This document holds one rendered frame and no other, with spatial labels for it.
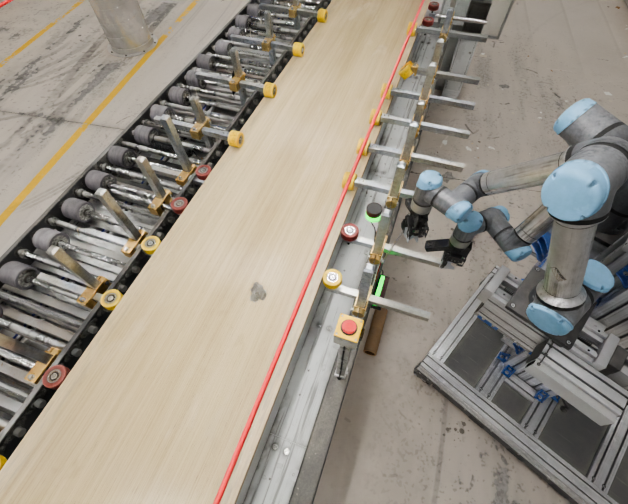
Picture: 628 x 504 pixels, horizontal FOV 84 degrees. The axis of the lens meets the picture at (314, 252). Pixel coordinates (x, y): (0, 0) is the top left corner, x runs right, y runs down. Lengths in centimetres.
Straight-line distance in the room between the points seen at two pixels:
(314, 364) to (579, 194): 114
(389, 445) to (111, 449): 138
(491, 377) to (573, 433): 43
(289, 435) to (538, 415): 128
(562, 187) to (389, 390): 161
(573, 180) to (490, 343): 148
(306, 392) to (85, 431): 78
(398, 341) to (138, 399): 151
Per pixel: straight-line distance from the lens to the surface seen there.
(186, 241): 165
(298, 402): 157
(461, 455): 229
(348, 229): 156
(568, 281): 111
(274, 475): 156
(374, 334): 223
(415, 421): 224
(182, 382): 139
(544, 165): 112
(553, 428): 228
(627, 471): 242
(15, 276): 201
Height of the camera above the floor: 217
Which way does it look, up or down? 58 degrees down
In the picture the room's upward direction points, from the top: 2 degrees counter-clockwise
